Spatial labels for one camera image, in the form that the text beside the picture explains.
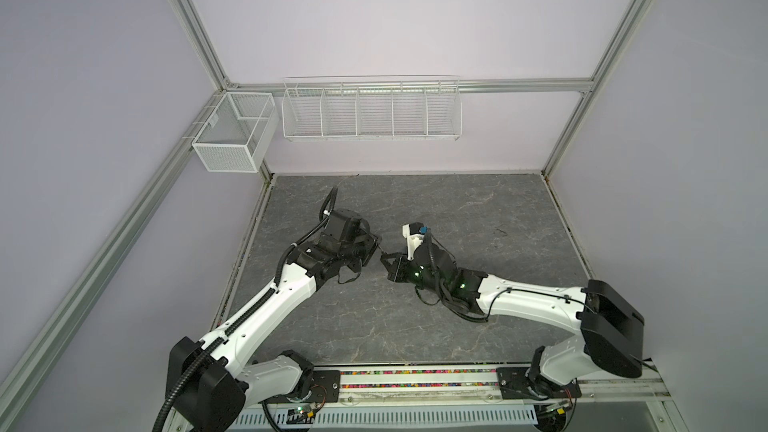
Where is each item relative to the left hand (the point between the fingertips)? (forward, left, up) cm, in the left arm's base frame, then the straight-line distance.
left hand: (383, 244), depth 77 cm
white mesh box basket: (+46, +48, +3) cm, 67 cm away
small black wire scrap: (+15, -42, -22) cm, 50 cm away
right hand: (-4, +1, -2) cm, 5 cm away
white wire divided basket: (+47, +1, +10) cm, 48 cm away
